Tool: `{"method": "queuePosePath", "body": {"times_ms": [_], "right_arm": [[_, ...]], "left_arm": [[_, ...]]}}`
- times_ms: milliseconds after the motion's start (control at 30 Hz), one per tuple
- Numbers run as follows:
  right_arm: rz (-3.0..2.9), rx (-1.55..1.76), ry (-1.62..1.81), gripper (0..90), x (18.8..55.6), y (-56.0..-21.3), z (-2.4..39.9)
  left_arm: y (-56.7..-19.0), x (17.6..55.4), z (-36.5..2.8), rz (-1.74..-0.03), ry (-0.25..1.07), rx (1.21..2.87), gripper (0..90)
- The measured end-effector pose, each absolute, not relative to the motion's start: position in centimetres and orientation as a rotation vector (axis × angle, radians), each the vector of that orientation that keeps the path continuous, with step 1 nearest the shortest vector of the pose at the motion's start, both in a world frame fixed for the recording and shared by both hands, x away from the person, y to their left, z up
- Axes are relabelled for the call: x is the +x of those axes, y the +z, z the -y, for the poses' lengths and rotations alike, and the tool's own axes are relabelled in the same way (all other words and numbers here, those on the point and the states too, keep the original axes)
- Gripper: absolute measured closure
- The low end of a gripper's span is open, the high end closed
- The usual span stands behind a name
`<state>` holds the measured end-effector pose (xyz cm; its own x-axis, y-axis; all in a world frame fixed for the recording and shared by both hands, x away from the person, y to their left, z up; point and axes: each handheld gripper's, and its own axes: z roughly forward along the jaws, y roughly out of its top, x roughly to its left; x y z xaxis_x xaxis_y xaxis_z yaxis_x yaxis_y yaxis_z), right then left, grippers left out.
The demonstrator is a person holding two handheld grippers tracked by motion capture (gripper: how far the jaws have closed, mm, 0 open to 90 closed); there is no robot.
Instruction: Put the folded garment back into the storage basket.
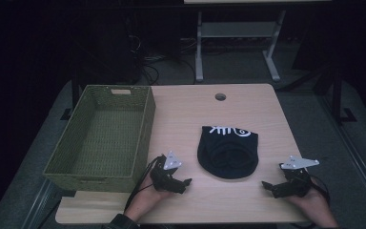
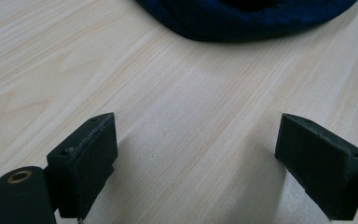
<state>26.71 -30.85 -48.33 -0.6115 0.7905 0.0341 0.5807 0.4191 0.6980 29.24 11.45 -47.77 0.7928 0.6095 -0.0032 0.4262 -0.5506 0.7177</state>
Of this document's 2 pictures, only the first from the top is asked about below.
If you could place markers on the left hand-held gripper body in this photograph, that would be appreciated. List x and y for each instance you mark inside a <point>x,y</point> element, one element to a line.
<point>166,171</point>

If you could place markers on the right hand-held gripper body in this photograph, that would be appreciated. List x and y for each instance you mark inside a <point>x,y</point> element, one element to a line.
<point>295,181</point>

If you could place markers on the black beanie with white print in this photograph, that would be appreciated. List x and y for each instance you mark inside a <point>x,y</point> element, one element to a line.
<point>227,156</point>

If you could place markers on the green woven basket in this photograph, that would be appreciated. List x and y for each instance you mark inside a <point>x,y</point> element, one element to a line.
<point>108,133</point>

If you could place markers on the person's right hand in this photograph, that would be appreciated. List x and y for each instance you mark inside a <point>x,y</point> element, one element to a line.
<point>314,203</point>

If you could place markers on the person's left hand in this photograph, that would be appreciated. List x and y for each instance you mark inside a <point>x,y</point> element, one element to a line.
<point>146,200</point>

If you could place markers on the black metal stand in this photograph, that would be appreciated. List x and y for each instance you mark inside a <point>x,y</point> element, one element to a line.
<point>333,92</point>

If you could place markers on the white metal stand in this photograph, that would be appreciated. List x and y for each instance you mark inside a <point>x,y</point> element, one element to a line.
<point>238,30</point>

